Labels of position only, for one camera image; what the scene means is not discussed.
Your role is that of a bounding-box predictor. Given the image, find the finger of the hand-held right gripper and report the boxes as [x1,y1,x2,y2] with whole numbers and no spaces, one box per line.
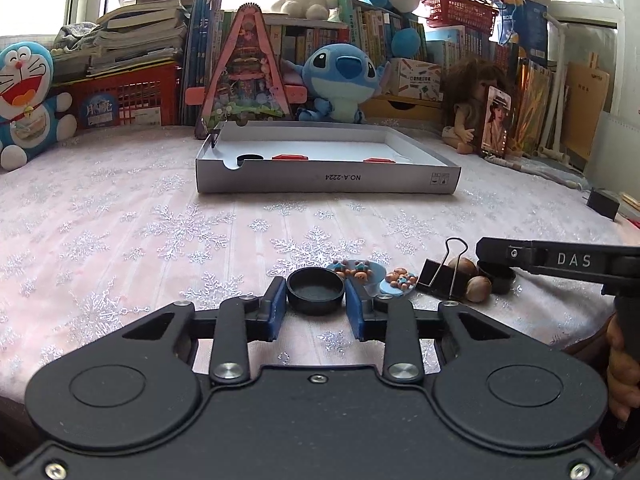
[475,237,539,274]

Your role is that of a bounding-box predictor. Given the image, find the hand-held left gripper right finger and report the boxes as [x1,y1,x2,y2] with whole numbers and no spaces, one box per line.
[346,282,509,387]

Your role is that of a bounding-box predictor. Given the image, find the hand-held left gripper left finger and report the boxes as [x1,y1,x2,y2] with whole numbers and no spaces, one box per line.
[120,276,289,387]

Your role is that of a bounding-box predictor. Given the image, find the small black round cap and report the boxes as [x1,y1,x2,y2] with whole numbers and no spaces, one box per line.
[476,259,517,295]

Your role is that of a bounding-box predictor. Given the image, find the brown nut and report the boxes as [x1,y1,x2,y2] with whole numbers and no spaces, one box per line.
[465,276,494,304]
[447,257,479,281]

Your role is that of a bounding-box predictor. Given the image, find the deep black round lid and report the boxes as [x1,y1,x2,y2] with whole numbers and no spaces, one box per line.
[286,267,346,316]

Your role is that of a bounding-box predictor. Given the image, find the shallow white cardboard box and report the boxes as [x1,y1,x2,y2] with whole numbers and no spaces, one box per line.
[195,120,461,196]

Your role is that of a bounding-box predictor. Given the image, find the person's right hand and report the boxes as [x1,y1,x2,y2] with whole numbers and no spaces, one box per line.
[606,317,640,424]

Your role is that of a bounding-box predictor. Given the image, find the blue oval bear hair clip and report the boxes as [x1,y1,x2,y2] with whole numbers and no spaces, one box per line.
[332,258,384,297]

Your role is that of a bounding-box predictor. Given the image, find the blue claw bear hair clip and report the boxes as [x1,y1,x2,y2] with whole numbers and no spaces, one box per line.
[379,268,419,297]

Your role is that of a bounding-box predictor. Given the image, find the black power adapter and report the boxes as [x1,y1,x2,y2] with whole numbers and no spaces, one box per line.
[586,189,621,221]

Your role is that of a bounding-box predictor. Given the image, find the large black binder clip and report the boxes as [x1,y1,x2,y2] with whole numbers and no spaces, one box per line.
[416,237,469,302]

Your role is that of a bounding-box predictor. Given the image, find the gold foil sheets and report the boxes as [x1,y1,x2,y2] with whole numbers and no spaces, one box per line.
[515,57,553,157]

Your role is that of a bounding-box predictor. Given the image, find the brown cardboard board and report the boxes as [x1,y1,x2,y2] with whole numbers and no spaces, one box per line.
[565,62,612,162]

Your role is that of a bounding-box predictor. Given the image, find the brown-haired doll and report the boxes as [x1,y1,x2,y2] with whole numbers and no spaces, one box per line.
[440,57,516,154]

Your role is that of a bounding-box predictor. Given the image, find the pink snowflake tablecloth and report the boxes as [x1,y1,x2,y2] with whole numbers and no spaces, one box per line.
[0,120,640,401]

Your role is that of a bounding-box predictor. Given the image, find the wooden drawer box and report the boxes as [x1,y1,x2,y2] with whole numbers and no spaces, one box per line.
[361,92,451,124]

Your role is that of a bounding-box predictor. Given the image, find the white printed carton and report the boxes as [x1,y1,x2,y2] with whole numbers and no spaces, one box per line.
[387,57,444,102]

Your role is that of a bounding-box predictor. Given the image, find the blue paper bag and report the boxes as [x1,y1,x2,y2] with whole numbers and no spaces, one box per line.
[492,0,551,62]

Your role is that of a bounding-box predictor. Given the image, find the blue alien plush toy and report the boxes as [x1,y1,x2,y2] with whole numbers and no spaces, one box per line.
[282,42,392,124]

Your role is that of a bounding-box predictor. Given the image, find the pink triangular toy house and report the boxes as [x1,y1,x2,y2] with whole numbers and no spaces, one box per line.
[185,4,308,131]

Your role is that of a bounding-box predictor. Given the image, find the red mesh basket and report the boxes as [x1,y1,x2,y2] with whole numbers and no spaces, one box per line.
[422,0,501,29]

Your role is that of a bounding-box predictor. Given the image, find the red plastic crate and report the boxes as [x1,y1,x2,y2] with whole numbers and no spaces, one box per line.
[52,62,183,133]

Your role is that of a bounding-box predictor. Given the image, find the row of colourful children's books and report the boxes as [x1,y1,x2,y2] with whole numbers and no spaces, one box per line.
[350,2,501,68]

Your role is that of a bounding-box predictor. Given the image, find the row of blue folders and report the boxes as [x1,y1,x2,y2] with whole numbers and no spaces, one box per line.
[180,0,224,126]

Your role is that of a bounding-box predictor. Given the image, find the row of upright books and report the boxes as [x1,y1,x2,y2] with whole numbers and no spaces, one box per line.
[265,19,351,81]

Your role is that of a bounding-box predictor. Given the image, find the stack of lying books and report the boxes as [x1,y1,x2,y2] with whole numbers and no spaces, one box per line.
[87,0,192,78]

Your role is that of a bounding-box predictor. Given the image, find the blue robot cat plush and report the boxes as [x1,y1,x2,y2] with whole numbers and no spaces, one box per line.
[0,41,76,171]

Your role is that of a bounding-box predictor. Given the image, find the grey crumpled bag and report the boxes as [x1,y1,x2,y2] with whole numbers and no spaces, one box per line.
[50,22,99,57]

